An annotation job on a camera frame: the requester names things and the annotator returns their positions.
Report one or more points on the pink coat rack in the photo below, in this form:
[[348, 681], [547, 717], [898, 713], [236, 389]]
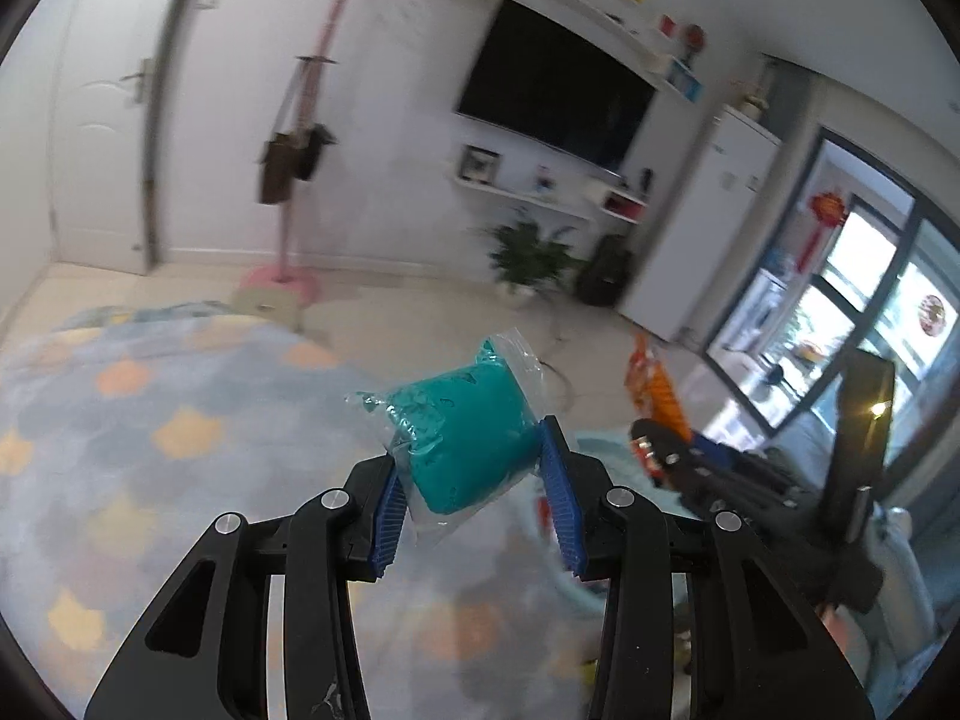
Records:
[[284, 277]]

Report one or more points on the black acoustic guitar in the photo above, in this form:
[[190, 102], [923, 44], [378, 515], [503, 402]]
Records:
[[603, 279]]

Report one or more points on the green potted plant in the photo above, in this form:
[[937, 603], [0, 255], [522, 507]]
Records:
[[525, 259]]

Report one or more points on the red chinese knot ornament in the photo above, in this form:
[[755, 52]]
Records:
[[829, 212]]

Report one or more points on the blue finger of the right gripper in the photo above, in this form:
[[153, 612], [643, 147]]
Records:
[[667, 457]]

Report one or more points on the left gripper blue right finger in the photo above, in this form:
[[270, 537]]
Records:
[[759, 649]]

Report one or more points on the brown hanging tote bag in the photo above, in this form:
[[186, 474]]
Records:
[[279, 152]]

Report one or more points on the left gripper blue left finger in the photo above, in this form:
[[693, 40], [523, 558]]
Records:
[[200, 648]]

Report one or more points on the teal clay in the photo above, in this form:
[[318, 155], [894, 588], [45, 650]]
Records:
[[462, 438]]

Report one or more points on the black wall television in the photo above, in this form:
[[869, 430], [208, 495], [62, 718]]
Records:
[[537, 78]]

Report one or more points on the red white cubby shelf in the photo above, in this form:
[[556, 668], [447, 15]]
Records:
[[614, 201]]

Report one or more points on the white door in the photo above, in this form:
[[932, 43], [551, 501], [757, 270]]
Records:
[[97, 136]]

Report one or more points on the orange foil snack packet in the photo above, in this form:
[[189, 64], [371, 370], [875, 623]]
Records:
[[653, 395]]

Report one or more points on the white refrigerator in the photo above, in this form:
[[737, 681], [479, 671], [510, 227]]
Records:
[[717, 194]]

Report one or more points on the white lower wall shelf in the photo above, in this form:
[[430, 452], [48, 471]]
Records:
[[506, 195]]

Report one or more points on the framed butterfly picture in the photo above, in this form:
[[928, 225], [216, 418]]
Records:
[[478, 165]]

